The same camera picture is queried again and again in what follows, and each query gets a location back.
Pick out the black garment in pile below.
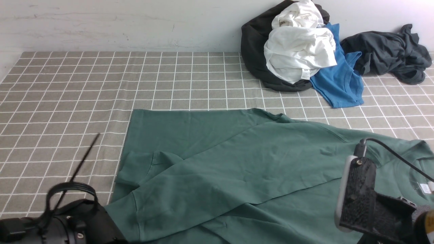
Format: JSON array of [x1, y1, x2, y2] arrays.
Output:
[[241, 0, 330, 92]]

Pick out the dark grey crumpled shirt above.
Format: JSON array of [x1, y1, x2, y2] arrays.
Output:
[[340, 24, 432, 85]]

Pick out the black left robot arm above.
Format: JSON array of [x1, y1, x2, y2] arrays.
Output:
[[0, 134, 128, 244]]

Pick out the black right camera cable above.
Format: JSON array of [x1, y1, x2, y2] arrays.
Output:
[[355, 138, 434, 182]]

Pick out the blue t-shirt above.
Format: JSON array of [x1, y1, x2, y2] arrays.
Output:
[[310, 23, 364, 108]]

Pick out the grey checkered tablecloth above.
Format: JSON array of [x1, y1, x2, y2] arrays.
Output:
[[0, 52, 434, 218]]

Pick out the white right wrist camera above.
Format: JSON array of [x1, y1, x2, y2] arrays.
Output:
[[334, 155, 357, 233]]

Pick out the white crumpled shirt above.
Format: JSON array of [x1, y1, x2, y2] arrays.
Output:
[[264, 0, 337, 84]]

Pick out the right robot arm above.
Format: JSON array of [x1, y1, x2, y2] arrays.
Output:
[[334, 156, 433, 244]]

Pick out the green long-sleeved shirt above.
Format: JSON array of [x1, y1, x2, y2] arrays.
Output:
[[105, 109, 433, 244]]

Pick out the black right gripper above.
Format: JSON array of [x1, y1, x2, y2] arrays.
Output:
[[340, 157, 422, 244]]

